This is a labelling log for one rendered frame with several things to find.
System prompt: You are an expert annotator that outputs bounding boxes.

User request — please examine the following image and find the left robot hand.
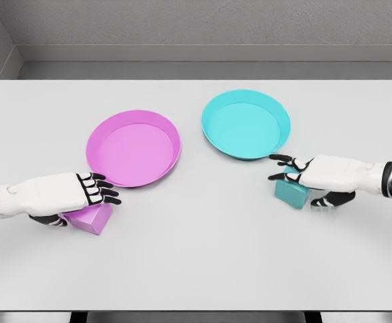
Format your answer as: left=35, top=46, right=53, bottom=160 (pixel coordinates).
left=20, top=172, right=122, bottom=228

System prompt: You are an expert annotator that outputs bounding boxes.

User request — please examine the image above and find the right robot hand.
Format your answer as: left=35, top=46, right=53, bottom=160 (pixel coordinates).
left=267, top=153, right=369, bottom=208

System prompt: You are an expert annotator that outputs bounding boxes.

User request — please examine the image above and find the pink block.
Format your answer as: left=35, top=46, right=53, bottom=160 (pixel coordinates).
left=63, top=203, right=113, bottom=236

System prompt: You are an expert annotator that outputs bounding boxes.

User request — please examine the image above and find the teal block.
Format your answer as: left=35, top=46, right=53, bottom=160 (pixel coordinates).
left=273, top=164, right=312, bottom=211

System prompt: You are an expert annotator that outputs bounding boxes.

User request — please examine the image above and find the pink plate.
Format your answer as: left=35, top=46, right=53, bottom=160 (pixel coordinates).
left=86, top=109, right=183, bottom=188

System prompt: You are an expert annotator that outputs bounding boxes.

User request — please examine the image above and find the cyan plate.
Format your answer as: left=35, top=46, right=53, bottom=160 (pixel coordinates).
left=201, top=88, right=291, bottom=162

